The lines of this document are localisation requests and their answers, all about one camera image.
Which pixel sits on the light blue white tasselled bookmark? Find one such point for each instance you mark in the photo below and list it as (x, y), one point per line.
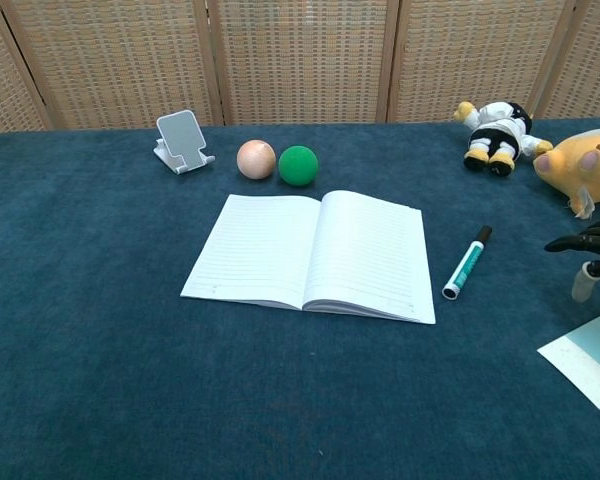
(590, 360)

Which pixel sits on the lined white notebook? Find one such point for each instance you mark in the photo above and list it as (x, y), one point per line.
(280, 250)

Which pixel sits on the yellow plush toy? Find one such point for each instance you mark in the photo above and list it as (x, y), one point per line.
(580, 170)

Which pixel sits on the green white marker pen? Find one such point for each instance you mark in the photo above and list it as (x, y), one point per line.
(466, 265)

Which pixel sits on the black white plush toy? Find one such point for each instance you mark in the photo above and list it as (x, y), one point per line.
(500, 135)

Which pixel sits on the green ball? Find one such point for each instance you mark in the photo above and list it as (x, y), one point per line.
(298, 166)

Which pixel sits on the woven rattan folding screen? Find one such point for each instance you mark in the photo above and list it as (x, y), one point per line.
(300, 60)

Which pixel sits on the peach coloured ball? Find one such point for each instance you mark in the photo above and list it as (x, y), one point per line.
(256, 159)

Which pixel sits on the white folding phone stand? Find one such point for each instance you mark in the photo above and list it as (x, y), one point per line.
(181, 135)

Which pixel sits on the dark teal table cloth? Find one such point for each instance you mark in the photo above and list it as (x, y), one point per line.
(105, 350)

